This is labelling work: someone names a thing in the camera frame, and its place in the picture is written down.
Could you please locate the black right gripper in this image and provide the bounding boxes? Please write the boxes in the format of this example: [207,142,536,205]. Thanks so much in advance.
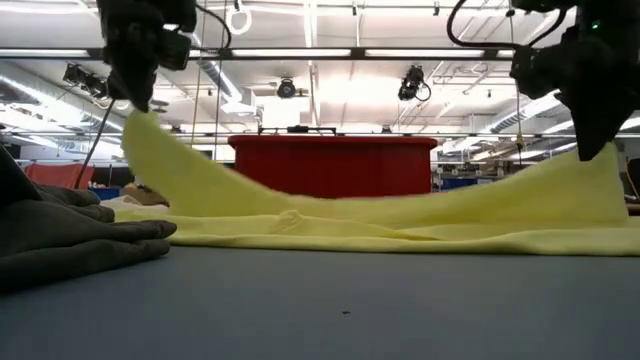
[554,0,640,162]

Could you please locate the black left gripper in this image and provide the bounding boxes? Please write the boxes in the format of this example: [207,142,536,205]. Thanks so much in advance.
[97,0,197,114]

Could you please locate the dark grey sweatshirt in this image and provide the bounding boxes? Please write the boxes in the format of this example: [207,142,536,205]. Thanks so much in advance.
[0,144,179,291]

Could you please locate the yellow t-shirt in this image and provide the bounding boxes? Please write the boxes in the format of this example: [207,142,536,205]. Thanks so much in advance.
[114,110,640,257]

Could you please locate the orange red cloth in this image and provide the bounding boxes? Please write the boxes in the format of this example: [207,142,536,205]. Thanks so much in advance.
[24,163,96,190]

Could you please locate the blue shelf bin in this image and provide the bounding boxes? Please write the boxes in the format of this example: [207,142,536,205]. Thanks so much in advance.
[441,177,481,191]

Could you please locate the red plastic bin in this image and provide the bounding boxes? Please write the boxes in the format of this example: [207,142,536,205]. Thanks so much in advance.
[228,134,440,200]

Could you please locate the black ceiling camera cluster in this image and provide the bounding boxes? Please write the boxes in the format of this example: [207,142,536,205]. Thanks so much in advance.
[62,63,112,100]

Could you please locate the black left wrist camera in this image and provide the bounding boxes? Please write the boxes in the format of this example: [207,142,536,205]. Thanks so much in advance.
[159,27,194,71]

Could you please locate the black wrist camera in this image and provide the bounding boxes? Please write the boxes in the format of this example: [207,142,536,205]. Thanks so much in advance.
[509,43,564,100]
[159,27,194,71]

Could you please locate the thin black diagonal cable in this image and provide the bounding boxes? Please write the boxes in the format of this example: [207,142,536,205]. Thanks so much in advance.
[74,98,116,190]

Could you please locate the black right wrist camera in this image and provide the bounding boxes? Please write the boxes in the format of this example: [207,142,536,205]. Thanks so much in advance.
[509,43,564,100]

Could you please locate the black left wrist camera cable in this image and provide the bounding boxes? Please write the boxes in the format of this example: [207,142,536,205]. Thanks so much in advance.
[194,2,234,51]

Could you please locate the white hanging ring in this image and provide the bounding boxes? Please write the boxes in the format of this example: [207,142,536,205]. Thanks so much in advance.
[225,4,253,36]

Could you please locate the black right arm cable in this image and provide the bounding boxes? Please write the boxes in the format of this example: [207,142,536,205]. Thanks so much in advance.
[446,0,571,51]

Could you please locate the black hanging ceiling camera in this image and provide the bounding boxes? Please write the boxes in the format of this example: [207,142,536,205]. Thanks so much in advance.
[398,64,432,103]

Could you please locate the overhead frame light bar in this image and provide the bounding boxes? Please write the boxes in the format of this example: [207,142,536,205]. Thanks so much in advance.
[0,47,519,62]

